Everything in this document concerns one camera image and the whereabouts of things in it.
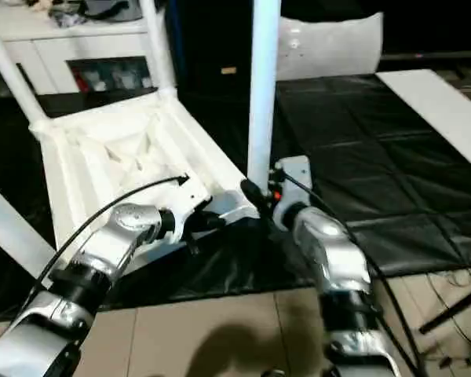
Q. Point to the white plastic table top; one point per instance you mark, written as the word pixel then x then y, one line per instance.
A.
pixel 118 149

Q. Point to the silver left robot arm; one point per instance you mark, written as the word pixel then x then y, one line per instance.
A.
pixel 86 275

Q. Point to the black table mat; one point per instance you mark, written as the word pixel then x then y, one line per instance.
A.
pixel 361 157

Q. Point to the small yellow tag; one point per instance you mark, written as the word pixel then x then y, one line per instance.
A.
pixel 228 71

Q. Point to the grey cushion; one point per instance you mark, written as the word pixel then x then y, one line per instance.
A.
pixel 330 45

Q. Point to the white flat board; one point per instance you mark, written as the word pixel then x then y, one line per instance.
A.
pixel 439 110

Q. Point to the white glass-door cabinet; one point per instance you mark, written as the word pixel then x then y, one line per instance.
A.
pixel 63 47

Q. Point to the dark items on cabinet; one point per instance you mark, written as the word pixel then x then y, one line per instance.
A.
pixel 94 9

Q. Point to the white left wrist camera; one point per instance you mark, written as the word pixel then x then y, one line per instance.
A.
pixel 190 203

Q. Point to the black metal frame leg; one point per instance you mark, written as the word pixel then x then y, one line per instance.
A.
pixel 455 306

